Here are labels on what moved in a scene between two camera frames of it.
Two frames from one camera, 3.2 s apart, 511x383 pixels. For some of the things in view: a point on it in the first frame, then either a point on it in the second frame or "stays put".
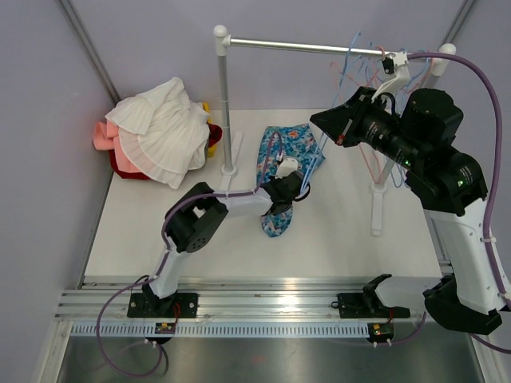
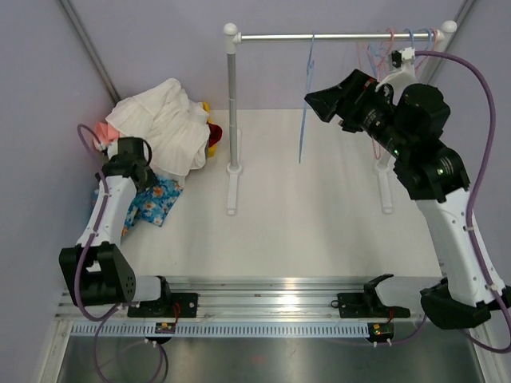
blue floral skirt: (277, 144) -> (153, 203)
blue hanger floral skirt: (318, 163) -> (309, 80)
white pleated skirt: (161, 134) stays put
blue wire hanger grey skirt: (362, 55) -> (375, 51)
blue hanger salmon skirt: (374, 66) -> (429, 35)
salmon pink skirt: (106, 136) stays put
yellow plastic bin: (211, 150) stays put
